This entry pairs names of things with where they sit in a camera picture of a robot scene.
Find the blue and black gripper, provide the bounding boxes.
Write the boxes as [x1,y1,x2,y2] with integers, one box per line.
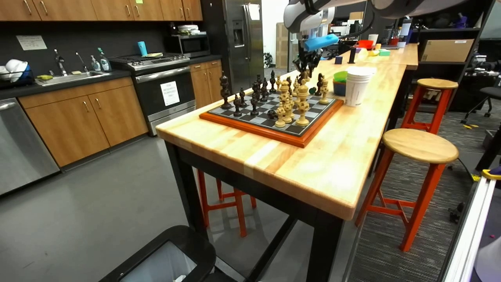
[294,33,354,69]

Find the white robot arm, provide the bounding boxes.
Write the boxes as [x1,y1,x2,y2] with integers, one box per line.
[283,0,493,71]

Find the black microwave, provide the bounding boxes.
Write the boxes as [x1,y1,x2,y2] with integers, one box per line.
[164,35,210,58]

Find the red legged wooden stool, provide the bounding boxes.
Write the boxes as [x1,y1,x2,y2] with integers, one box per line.
[399,77,460,137]
[355,127,460,254]

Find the stainless steel oven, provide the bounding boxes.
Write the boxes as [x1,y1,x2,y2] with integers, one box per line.
[111,54,196,137]

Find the kitchen sink with faucet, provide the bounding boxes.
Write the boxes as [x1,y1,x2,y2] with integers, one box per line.
[34,51,110,87]

